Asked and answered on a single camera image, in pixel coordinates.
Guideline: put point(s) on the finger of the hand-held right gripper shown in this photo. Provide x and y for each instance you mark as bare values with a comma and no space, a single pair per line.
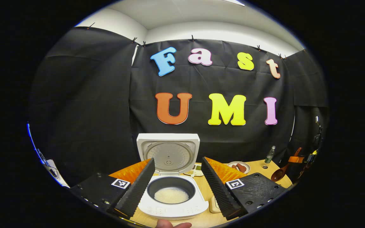
296,159

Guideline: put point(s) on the brown wooden spoon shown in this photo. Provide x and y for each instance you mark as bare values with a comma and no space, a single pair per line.
279,173

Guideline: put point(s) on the white rice cooker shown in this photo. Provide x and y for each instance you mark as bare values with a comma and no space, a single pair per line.
169,153

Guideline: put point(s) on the round white plate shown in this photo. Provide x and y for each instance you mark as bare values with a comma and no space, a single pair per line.
247,167

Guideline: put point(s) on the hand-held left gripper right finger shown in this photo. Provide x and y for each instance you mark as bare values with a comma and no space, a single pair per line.
220,190

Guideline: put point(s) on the white divided bean dish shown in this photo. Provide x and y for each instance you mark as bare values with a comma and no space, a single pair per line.
195,171

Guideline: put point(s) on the small ceiling light panel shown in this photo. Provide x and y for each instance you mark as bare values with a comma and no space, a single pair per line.
234,2

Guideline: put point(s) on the green glass bottle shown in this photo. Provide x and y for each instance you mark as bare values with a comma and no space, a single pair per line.
269,156

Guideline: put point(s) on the blue edged display screen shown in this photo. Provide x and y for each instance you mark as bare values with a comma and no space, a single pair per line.
35,145

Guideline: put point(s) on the white stand with dark device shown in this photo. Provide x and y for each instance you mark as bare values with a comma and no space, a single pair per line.
55,172

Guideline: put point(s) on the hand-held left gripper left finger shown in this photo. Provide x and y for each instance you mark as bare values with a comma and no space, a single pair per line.
135,190

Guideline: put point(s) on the black backdrop cloth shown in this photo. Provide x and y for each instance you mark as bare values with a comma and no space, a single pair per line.
90,104

